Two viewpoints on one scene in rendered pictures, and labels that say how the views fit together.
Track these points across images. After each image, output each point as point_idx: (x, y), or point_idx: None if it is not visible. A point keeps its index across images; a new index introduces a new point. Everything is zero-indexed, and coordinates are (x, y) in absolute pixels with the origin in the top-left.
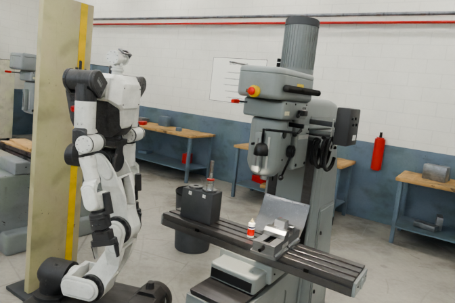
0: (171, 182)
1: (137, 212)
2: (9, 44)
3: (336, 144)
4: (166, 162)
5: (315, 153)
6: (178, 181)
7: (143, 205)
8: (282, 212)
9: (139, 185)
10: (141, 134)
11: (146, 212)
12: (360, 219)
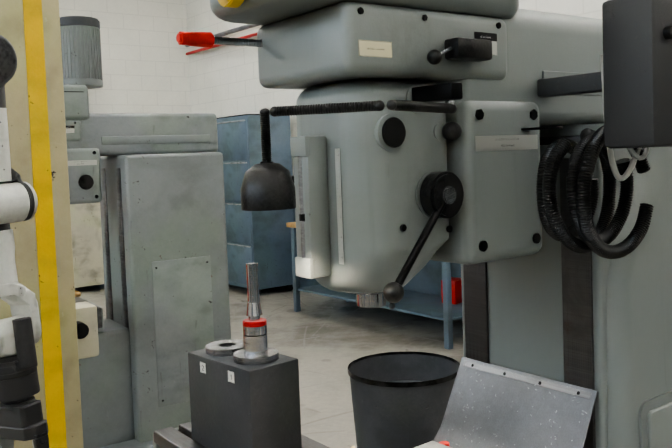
0: (414, 350)
1: (30, 432)
2: (113, 105)
3: (616, 145)
4: (405, 304)
5: (551, 195)
6: (431, 346)
7: (328, 407)
8: (507, 421)
9: (23, 353)
10: (18, 201)
11: (329, 422)
12: None
